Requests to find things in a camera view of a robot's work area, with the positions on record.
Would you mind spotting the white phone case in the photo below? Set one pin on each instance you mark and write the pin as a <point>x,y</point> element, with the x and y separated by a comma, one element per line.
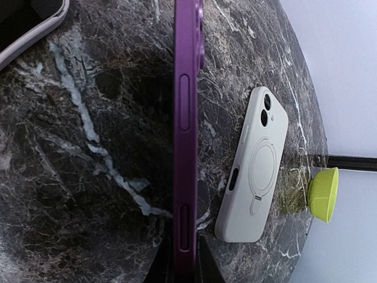
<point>246,203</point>

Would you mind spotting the purple phone case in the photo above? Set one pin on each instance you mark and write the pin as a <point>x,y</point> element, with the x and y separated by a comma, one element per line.
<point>188,61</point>

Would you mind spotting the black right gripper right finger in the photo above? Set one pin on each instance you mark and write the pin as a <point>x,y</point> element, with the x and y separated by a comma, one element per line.
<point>206,270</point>

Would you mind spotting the phone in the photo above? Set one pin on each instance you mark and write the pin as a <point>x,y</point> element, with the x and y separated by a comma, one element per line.
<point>23,23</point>

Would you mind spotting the right black frame post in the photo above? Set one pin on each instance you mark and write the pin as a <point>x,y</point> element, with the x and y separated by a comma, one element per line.
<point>353,163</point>

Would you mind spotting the yellow-green bowl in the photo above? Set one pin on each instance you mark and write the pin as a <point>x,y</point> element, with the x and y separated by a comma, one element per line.
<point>322,194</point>

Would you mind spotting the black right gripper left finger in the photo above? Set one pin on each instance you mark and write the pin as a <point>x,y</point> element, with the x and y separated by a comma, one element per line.
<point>162,267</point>

